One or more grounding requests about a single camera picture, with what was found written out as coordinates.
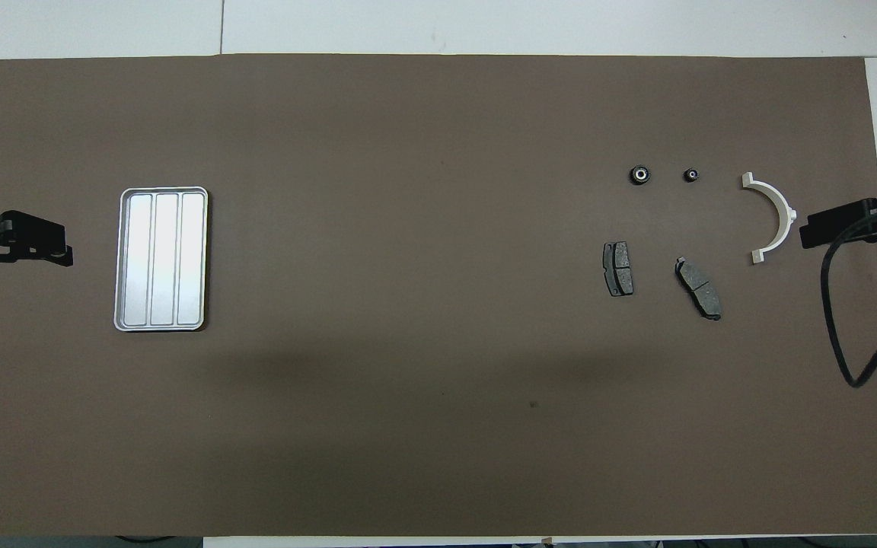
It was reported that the silver metal tray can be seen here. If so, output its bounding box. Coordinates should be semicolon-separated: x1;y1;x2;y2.
113;186;209;333

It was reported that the elongated grey brake pad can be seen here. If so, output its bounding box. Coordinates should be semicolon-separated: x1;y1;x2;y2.
674;256;723;321

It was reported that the rectangular grey brake pad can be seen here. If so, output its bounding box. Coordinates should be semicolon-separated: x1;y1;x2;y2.
602;241;635;298

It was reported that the brown table mat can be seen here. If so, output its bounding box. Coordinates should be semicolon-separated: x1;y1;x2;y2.
0;54;877;538

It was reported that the white half ring bracket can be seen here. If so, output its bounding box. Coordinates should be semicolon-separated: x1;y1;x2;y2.
741;172;799;265

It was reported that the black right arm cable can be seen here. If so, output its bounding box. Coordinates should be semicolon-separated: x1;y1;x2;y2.
821;194;877;389

